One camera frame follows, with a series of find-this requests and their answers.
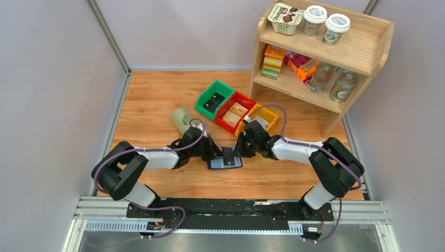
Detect blue leather card holder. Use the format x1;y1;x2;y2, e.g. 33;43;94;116
207;157;243;170

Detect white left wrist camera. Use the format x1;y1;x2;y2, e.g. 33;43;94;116
195;123;207;138

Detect chobani yogurt cup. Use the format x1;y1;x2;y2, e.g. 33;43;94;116
268;3;305;35

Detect white lidded coffee cup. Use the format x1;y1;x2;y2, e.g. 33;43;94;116
322;14;351;45
302;5;327;36

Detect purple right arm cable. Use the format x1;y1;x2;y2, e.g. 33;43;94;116
245;103;363;244

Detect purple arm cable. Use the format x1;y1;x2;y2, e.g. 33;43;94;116
245;103;363;244
93;118;208;240

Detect aluminium frame rail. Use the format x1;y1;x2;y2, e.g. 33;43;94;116
63;196;399;251

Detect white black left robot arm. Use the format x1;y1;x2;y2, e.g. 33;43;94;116
91;127;224;218

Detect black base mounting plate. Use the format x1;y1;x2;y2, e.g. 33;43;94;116
126;198;334;230

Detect silver cards in yellow bin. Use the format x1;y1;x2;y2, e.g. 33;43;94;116
253;116;270;130

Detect left white lidded coffee cup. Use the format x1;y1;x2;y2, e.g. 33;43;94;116
302;5;327;36

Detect black credit card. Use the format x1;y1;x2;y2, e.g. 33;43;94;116
222;147;235;166

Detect stack of sponges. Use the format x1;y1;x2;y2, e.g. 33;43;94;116
261;44;286;80

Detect clear glass bottle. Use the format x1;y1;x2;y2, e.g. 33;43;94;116
309;62;335;93
330;71;358;102

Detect tan cards in red bin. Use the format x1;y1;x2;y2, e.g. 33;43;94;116
222;102;248;127

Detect green liquid plastic bottle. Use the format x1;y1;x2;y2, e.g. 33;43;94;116
170;108;192;134

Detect green plastic bin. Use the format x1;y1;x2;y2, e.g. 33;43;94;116
195;80;235;121

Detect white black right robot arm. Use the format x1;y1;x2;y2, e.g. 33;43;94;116
233;121;364;220

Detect wooden shelf unit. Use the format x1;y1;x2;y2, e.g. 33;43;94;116
249;1;395;137

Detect orange pink snack box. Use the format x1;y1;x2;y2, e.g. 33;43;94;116
284;52;320;85

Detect right clear glass bottle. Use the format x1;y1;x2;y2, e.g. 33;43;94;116
330;71;358;102

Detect left clear glass bottle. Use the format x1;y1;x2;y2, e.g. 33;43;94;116
309;62;335;93

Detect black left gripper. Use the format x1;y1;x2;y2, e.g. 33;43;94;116
189;134;226;162

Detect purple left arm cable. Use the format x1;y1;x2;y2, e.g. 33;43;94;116
93;118;208;240

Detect yellow plastic bin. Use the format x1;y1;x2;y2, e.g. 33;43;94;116
241;103;279;132

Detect right white lidded coffee cup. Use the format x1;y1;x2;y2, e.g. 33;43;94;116
322;14;351;45

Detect red plastic bin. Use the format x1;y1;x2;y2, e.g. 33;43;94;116
214;91;257;137

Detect black cards in green bin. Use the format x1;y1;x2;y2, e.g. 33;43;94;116
203;93;225;114

